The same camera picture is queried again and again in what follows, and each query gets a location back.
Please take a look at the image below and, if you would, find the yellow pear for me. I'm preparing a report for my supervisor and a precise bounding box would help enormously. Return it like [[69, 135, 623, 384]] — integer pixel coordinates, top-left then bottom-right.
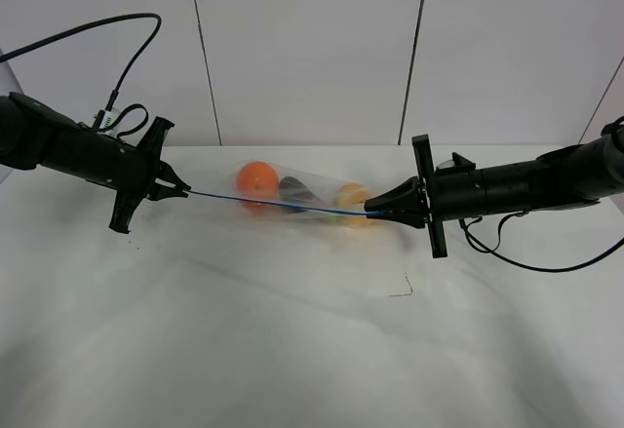
[[333, 183, 373, 227]]

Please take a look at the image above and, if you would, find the purple eggplant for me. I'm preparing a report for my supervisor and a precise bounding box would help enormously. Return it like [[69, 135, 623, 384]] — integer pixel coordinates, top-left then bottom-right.
[[278, 176, 329, 214]]

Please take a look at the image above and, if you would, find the orange fruit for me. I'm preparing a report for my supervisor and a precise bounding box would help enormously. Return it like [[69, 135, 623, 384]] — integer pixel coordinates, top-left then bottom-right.
[[236, 161, 280, 215]]

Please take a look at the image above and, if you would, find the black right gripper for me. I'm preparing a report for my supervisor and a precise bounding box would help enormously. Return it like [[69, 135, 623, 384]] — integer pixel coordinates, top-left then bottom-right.
[[364, 135, 483, 258]]

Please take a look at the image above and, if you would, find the clear zip bag blue seal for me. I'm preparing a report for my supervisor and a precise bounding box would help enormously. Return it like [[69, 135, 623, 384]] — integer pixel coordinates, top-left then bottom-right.
[[184, 160, 380, 229]]

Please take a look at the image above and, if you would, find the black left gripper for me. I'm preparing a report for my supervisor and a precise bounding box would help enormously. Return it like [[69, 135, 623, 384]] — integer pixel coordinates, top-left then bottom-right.
[[109, 117, 190, 234]]

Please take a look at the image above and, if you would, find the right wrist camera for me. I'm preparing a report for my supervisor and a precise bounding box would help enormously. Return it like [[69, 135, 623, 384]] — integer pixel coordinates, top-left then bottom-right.
[[436, 152, 476, 175]]

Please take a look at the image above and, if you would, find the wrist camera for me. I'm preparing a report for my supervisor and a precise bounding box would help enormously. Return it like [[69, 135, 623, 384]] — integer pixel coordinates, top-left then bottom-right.
[[91, 108, 120, 137], [436, 152, 476, 175]]

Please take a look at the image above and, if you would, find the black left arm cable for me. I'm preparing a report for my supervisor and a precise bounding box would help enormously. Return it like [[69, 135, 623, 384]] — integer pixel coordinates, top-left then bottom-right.
[[0, 12, 163, 139]]

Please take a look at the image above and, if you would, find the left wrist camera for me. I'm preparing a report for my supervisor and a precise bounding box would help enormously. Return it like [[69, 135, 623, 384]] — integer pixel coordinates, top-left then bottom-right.
[[91, 108, 120, 137]]

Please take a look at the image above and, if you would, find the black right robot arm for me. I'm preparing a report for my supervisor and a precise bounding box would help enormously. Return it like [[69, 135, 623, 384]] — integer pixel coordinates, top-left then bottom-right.
[[364, 119, 623, 258]]

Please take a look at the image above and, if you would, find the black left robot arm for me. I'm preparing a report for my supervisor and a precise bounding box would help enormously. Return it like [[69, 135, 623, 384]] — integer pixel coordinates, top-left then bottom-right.
[[1, 93, 191, 234]]

